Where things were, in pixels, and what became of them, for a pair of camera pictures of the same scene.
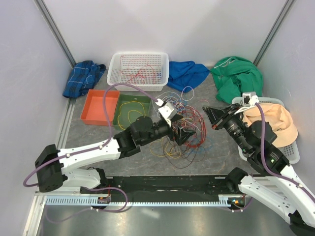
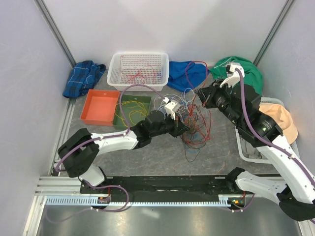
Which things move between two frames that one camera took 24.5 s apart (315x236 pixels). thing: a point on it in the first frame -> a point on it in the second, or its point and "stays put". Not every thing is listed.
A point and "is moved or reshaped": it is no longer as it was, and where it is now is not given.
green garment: (234, 76) stays put
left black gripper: (182, 135) -> (179, 128)
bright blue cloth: (182, 74) stays put
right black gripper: (216, 116) -> (207, 94)
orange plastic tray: (93, 111) stays put
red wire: (138, 71) stays put
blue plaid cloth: (82, 77) stays put
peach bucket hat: (279, 120) stays put
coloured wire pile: (177, 155) is moved or reshaped
